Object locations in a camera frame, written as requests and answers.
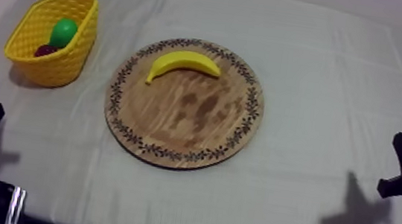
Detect green toy pear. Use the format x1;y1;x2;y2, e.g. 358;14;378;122
48;16;80;51

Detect round wooden board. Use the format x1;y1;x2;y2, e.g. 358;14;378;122
96;27;274;182

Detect silver metal bar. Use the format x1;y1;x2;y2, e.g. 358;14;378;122
7;185;28;224

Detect yellow plastic basket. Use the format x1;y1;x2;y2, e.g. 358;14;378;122
0;0;103;94

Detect purple toy grapes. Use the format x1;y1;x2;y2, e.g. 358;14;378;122
33;43;60;61

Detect yellow toy banana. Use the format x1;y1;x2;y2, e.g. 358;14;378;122
144;45;225;95

